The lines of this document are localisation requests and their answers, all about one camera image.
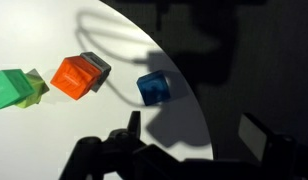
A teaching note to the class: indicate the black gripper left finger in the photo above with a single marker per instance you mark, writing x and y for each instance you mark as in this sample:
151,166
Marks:
134,125

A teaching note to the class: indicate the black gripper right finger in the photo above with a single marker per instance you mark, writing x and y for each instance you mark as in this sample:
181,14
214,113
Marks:
254,135

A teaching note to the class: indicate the blue block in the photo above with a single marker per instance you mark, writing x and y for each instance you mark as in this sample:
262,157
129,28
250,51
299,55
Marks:
153,88

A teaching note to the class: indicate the orange block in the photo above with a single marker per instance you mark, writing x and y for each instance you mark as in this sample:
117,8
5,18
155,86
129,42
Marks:
75,76

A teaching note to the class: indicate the green block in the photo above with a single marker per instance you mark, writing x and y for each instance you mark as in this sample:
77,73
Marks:
14,87

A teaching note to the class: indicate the white round table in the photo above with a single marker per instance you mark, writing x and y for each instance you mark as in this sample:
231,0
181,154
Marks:
36,142

